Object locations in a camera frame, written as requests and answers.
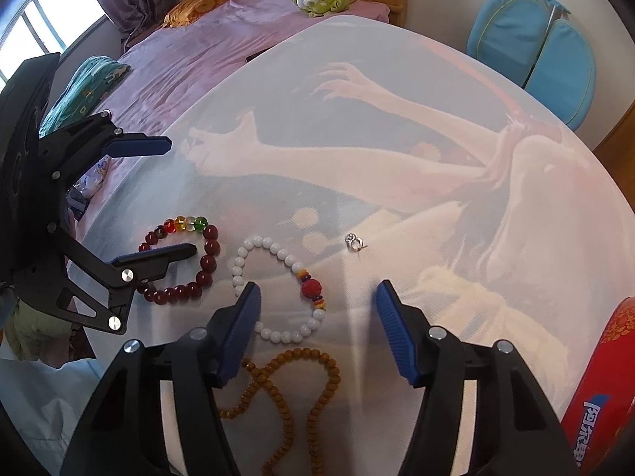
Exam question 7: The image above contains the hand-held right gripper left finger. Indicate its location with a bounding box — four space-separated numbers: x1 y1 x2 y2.
62 282 262 476

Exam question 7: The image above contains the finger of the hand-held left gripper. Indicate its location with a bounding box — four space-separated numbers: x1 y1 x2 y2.
47 223 196 335
38 111 169 195

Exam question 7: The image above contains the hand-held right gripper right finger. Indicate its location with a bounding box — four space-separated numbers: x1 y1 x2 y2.
375 280 581 476

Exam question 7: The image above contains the red and multicoloured bead bracelet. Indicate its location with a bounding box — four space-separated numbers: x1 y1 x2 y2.
138 214 221 304

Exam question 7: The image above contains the brown wooden bead necklace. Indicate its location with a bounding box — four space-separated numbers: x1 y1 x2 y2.
218 348 343 476

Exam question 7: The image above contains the white bead bracelet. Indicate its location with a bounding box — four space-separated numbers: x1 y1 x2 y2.
231 235 329 344

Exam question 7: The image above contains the round gold and red tin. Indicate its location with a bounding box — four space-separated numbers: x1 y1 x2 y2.
560 296 635 476

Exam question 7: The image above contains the light patterned cloth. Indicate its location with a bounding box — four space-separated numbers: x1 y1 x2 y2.
69 154 111 224

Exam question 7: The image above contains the teal patterned pillow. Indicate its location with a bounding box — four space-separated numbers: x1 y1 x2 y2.
40 56 132 137

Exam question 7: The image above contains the pink bed sheet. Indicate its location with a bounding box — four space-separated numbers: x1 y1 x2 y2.
64 0 393 239

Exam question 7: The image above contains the window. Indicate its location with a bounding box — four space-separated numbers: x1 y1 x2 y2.
0 0 107 85

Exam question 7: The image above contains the yellow green cloth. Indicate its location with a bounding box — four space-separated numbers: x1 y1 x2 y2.
5 302 75 363

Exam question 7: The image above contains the yellow pillow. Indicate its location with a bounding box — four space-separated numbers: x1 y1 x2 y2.
164 0 244 28

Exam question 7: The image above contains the person's light grey clothing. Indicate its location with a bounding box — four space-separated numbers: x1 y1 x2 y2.
0 357 169 476

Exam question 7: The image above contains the wooden wardrobe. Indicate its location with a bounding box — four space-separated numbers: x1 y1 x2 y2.
593 119 635 194

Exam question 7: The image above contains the light blue chair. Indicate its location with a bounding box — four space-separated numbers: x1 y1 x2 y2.
466 0 598 132

